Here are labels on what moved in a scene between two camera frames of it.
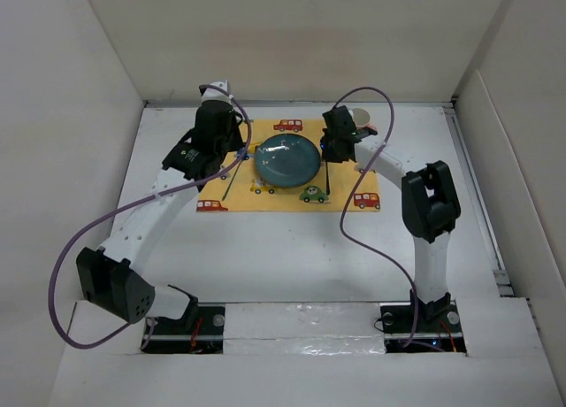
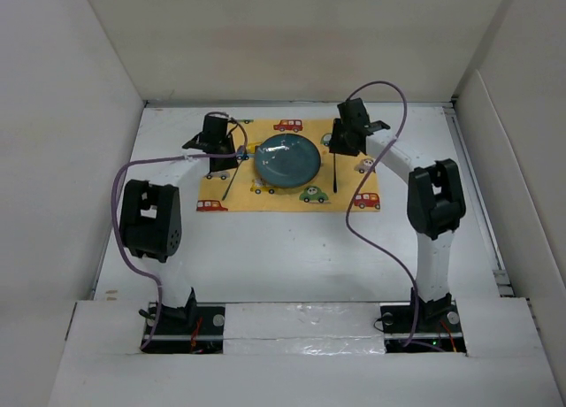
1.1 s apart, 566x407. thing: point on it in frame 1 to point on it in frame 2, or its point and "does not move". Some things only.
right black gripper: (327, 155) to (336, 145)
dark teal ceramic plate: (287, 160) does not move
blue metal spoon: (327, 180) to (334, 176)
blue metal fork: (231, 180) does not move
